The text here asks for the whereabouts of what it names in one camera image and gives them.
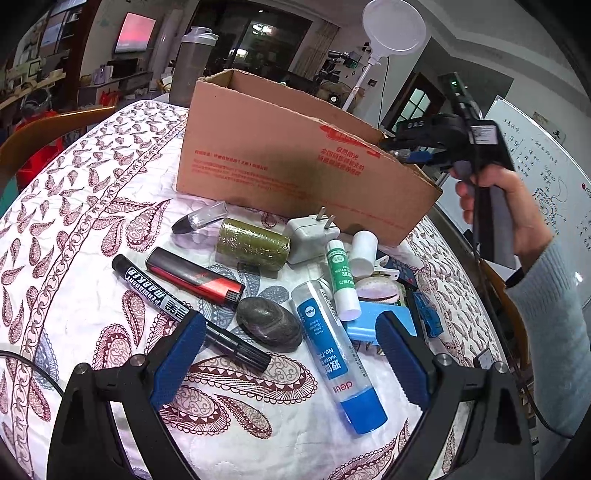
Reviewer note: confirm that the camera rig on tripod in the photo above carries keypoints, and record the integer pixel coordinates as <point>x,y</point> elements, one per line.
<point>339,69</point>

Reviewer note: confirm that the small white tube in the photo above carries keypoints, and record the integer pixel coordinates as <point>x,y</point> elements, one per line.
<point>363,251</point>

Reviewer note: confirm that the white standing air conditioner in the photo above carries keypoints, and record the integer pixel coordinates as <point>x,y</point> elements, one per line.
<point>165,46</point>

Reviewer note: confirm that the pink tape roll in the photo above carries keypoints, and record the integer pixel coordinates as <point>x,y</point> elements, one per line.
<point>378,291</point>

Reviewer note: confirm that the dark smooth stone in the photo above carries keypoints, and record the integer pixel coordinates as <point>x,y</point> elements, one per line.
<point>270,323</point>

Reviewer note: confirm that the red and black lighter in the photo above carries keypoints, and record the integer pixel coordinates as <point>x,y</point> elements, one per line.
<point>194,274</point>

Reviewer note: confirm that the black permanent marker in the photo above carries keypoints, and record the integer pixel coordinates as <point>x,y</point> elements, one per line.
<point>147,290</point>

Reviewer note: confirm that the wooden chair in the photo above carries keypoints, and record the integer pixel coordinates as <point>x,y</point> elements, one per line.
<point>41,129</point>

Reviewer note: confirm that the small black block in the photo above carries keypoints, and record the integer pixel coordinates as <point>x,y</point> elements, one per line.
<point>484,359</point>

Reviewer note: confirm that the grey shaker bottle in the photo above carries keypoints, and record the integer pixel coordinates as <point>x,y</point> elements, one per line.
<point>187,69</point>

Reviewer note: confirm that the person's right hand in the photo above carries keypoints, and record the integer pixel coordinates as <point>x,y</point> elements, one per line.
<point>531,217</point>

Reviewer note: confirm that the blue printed packet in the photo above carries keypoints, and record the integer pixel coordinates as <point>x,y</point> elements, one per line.
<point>427,314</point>

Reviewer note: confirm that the green and white glue stick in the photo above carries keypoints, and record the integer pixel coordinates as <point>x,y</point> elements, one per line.
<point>342,277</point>

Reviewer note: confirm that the dark blue small item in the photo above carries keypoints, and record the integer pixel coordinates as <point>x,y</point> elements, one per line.
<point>407,276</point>

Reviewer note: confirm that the white charger plug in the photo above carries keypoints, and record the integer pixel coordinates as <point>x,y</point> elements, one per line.
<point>307,237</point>

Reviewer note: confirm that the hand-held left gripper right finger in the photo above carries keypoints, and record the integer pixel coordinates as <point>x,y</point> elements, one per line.
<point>400,355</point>

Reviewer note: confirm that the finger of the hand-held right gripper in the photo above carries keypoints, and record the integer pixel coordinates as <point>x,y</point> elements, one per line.
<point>422,158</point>
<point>429,131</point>

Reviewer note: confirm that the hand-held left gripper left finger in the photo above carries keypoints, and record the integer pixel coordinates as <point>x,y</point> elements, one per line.
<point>181,355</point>

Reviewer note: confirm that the brown wooden door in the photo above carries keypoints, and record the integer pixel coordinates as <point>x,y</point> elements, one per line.
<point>411,101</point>

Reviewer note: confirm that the brown cardboard box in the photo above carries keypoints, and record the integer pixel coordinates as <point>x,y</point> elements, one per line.
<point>295,184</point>

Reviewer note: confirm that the red plastic crate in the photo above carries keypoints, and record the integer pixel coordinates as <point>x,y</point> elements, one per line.
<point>39,152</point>

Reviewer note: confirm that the green roll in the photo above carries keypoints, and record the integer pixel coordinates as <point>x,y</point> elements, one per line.
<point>251,242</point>

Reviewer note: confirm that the light blue box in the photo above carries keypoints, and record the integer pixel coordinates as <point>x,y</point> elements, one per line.
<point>364,323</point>

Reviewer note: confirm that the blue liquid glue bottle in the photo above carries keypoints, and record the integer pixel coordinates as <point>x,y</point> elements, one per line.
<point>337,360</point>

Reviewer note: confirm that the whiteboard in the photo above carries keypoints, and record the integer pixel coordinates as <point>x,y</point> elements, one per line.
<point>545,161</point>

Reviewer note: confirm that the white plastic clip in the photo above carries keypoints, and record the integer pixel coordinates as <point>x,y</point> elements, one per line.
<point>385,267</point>

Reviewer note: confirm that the paisley printed quilted blanket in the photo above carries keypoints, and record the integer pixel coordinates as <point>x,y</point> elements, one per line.
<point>92,221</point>

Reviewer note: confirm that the wall television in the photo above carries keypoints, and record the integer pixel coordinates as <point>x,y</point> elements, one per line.
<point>134,32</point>

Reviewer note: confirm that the clear black cap bottle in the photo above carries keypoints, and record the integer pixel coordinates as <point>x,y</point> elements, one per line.
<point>201,218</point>

